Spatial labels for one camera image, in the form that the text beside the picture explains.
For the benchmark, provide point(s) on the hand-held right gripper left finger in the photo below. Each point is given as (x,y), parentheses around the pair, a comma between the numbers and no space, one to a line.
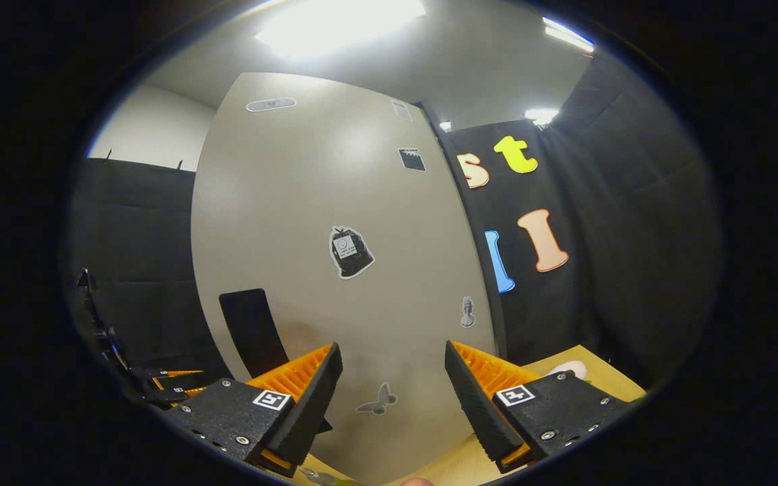
(315,401)

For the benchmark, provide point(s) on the large ceiling light panel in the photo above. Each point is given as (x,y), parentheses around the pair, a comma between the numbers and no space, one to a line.
(335,23)

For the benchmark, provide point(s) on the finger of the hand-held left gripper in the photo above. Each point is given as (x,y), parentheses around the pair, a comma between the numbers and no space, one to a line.
(149,373)
(166,395)

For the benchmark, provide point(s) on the long ceiling light strip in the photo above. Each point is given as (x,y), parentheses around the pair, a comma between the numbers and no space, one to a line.
(568,34)

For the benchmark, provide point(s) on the white plush toy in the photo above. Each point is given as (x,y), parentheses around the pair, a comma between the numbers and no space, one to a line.
(568,369)

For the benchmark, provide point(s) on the small ceiling light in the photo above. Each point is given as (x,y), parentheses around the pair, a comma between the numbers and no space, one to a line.
(541,115)

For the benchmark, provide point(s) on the black backdrop cloth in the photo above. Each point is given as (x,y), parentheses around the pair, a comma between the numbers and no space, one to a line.
(632,236)

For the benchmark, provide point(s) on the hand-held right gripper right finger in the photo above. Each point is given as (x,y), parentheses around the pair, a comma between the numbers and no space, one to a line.
(473,405)

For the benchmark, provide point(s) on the transparent bottle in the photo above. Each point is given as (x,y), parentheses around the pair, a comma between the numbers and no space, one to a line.
(325,477)

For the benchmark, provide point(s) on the beige cabinet door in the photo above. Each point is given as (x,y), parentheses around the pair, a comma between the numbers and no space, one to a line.
(308,189)

